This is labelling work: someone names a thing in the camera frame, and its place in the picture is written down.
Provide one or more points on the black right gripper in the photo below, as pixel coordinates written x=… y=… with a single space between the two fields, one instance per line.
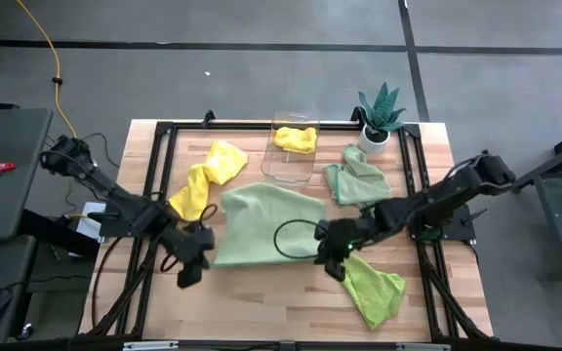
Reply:
x=344 y=236

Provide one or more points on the potted succulent white pot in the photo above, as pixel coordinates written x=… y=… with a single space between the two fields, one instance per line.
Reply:
x=381 y=117

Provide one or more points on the black aluminium frame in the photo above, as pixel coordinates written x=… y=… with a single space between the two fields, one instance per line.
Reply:
x=212 y=126

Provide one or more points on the black operator desk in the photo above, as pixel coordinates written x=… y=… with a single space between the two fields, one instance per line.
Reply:
x=52 y=287

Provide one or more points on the clear plastic bin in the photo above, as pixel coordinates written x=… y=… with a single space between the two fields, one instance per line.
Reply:
x=286 y=168

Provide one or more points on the silver metal bracket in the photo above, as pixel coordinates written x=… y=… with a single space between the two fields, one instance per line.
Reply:
x=149 y=346
x=422 y=347

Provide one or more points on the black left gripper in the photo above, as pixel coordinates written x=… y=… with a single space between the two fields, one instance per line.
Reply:
x=188 y=246

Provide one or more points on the pale green microfiber towel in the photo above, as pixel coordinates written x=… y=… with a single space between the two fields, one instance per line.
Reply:
x=359 y=183
x=266 y=224

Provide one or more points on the lime green microfiber towel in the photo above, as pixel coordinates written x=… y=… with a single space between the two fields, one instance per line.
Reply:
x=373 y=292

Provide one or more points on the yellow microfiber towel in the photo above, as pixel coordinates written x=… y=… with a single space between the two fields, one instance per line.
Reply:
x=220 y=163
x=295 y=140

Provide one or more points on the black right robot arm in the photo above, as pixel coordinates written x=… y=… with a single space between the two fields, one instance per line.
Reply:
x=432 y=205

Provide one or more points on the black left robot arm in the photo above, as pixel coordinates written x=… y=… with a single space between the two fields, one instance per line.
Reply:
x=130 y=209

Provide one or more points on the silver power supply box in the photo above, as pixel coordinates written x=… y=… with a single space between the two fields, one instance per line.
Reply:
x=88 y=226

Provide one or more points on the dark grey side table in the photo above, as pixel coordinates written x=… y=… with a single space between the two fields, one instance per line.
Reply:
x=12 y=146

